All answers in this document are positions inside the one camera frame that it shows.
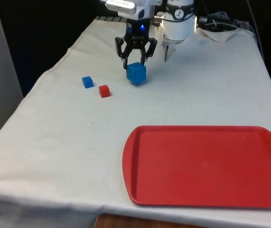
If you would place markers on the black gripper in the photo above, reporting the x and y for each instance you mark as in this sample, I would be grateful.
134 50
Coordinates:
137 29

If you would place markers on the large blue cube block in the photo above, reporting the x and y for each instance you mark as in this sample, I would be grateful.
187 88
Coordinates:
136 73

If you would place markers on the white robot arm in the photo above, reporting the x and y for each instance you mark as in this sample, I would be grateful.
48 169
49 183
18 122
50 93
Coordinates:
178 26

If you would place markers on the small red cube block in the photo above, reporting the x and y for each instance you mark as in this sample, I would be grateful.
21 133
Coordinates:
104 91

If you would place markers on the small blue cube block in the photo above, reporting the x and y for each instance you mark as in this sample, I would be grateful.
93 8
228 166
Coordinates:
87 82

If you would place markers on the red tray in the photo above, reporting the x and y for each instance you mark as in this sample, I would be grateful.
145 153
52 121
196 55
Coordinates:
206 166

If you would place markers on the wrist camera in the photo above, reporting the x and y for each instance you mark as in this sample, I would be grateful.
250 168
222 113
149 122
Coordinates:
121 5

